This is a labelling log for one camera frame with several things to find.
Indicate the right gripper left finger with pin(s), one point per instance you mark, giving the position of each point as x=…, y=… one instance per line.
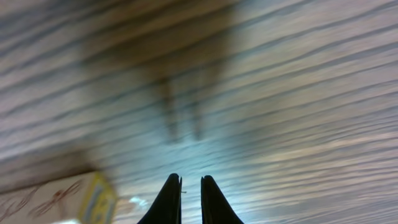
x=166, y=208

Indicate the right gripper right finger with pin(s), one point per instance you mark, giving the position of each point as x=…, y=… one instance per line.
x=215, y=208

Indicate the yellow-sided block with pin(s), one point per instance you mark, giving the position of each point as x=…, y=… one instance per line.
x=87, y=198

